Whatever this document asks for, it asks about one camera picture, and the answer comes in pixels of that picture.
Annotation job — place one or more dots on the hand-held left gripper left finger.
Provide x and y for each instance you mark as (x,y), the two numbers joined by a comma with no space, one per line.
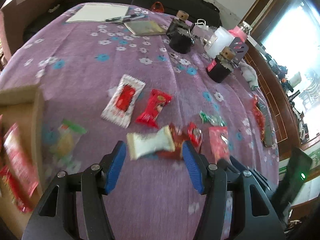
(116,170)

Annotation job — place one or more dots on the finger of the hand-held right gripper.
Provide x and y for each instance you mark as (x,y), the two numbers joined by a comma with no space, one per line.
(236,163)

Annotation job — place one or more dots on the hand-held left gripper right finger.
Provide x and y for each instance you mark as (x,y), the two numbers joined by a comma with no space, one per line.
(192,170)

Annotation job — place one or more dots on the pink red snack packet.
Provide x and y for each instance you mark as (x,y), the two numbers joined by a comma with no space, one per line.
(219,142)

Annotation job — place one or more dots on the dark red snack packet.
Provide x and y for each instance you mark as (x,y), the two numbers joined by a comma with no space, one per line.
(178,138)

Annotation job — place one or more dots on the small red candy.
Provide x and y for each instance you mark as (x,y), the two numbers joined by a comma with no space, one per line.
(195,135)

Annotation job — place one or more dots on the plain white snack packet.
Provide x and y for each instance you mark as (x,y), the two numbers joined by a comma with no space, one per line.
(150,143)

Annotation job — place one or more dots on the green candy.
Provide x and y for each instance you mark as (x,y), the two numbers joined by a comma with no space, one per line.
(212,118)

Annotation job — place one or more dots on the green and yellow snack packet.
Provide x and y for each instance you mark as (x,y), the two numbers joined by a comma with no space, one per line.
(63,140)

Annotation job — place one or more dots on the white snack packet red label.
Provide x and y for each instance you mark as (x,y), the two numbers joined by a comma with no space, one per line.
(122,100)

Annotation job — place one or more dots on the large red snack packet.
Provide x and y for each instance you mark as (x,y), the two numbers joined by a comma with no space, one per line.
(20,155)

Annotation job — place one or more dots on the red patterned snack packet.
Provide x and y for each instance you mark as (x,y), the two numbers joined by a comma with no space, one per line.
(10,190)

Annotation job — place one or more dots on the red plastic wrapper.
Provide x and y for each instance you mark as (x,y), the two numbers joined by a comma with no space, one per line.
(257,112)

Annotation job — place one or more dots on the wooden furniture panel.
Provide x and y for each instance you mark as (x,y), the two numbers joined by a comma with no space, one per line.
(275,100)

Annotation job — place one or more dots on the white cloth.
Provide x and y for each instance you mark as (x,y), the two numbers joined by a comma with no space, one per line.
(250,75)

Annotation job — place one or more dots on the black jar with cork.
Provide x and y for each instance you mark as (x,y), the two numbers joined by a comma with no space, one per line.
(180,36)
(221,67)

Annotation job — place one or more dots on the purple floral blanket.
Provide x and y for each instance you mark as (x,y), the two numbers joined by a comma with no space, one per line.
(87,62)

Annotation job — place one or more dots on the grey slotted spatula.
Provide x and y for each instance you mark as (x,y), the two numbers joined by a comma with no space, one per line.
(238,50)

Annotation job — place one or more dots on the white plastic container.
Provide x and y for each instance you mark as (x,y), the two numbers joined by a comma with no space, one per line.
(217,40)

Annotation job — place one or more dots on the bottle with pink sleeve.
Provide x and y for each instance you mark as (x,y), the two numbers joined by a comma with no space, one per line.
(240,31)

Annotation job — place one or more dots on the clear plastic item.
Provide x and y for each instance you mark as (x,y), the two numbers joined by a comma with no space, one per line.
(200,23)

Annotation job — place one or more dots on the grey notebook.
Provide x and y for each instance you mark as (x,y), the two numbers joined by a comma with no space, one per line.
(145,27)

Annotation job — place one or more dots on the black pen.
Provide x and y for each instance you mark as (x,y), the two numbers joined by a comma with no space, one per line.
(125,18)

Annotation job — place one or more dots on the white paper sheet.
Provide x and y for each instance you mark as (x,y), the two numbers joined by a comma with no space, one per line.
(97,12)

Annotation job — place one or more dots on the orange object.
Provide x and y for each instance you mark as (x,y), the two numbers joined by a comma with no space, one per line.
(157,6)

